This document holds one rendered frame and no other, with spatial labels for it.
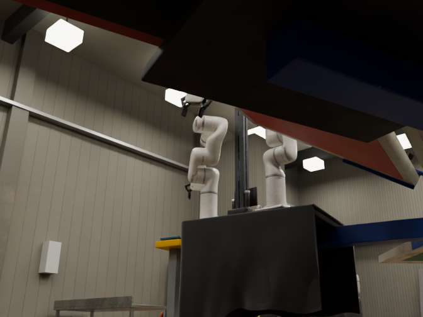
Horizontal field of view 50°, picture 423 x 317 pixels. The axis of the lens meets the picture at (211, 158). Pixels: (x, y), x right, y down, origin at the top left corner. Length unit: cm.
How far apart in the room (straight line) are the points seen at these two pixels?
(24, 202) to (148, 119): 354
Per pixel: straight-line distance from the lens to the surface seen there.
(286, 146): 220
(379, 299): 1329
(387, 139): 140
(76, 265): 869
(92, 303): 732
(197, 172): 248
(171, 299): 198
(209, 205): 244
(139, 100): 1044
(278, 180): 220
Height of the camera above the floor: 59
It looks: 21 degrees up
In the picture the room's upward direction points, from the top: 1 degrees clockwise
